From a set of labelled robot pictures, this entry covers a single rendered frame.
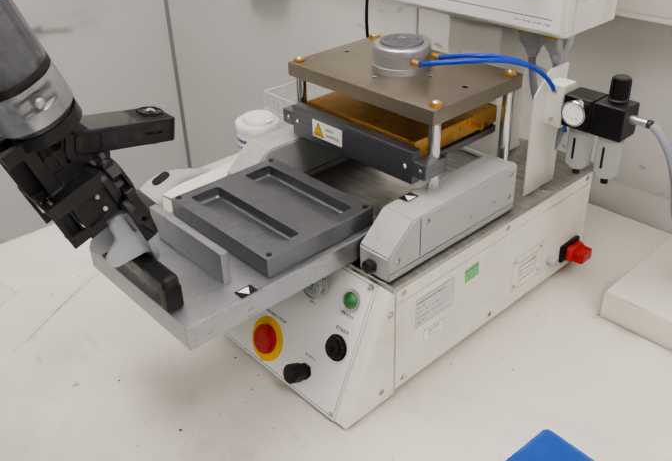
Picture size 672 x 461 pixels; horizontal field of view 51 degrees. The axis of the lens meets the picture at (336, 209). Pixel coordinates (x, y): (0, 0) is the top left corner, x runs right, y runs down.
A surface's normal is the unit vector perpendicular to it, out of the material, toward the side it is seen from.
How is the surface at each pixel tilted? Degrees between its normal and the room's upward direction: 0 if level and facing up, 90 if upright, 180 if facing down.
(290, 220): 0
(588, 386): 0
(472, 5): 90
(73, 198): 90
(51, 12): 90
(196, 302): 0
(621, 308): 90
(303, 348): 65
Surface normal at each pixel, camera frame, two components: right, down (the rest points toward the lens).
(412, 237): 0.68, 0.35
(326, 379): -0.68, -0.04
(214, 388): -0.03, -0.87
